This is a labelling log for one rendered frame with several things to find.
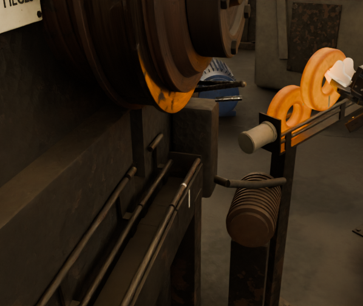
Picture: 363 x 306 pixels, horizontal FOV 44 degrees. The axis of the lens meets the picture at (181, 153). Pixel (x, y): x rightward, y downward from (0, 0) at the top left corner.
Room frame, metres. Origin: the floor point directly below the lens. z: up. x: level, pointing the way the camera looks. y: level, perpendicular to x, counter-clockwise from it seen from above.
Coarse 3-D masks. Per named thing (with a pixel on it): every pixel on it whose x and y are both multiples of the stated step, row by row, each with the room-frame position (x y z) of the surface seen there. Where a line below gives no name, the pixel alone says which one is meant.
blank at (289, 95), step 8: (288, 88) 1.16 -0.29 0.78; (296, 88) 1.16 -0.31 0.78; (280, 96) 1.14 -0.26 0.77; (288, 96) 1.14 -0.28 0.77; (296, 96) 1.15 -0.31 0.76; (272, 104) 1.13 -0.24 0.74; (280, 104) 1.12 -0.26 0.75; (288, 104) 1.14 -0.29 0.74; (296, 104) 1.18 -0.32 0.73; (304, 104) 1.18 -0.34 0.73; (272, 112) 1.12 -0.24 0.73; (280, 112) 1.12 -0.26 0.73; (296, 112) 1.19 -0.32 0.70; (304, 112) 1.18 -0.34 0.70; (288, 120) 1.19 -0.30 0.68; (296, 120) 1.17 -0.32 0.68; (288, 128) 1.14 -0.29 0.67; (296, 136) 1.17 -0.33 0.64
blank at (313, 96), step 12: (324, 48) 1.10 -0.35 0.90; (312, 60) 1.06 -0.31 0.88; (324, 60) 1.06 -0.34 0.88; (336, 60) 1.09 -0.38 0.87; (312, 72) 1.04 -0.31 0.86; (324, 72) 1.06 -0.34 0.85; (300, 84) 1.05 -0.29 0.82; (312, 84) 1.03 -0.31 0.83; (324, 84) 1.12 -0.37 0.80; (312, 96) 1.03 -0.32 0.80; (324, 96) 1.07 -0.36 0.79; (336, 96) 1.10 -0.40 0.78; (312, 108) 1.06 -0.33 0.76; (324, 108) 1.07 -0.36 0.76
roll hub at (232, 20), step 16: (192, 0) 0.63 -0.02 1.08; (208, 0) 0.62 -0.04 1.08; (240, 0) 0.73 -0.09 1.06; (192, 16) 0.63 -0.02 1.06; (208, 16) 0.63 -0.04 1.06; (224, 16) 0.65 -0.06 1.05; (240, 16) 0.80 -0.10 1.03; (192, 32) 0.65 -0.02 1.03; (208, 32) 0.64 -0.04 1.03; (224, 32) 0.65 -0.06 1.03; (240, 32) 0.80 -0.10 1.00; (208, 48) 0.67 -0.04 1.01; (224, 48) 0.66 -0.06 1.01
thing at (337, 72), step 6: (336, 66) 1.04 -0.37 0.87; (342, 66) 1.03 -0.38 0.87; (330, 72) 1.06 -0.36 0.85; (336, 72) 1.04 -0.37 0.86; (342, 72) 1.03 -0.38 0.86; (330, 78) 1.04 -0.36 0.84; (336, 78) 1.04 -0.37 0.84; (342, 78) 1.03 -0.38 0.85; (348, 78) 1.01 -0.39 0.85; (342, 84) 1.02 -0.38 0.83; (348, 84) 1.01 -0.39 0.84
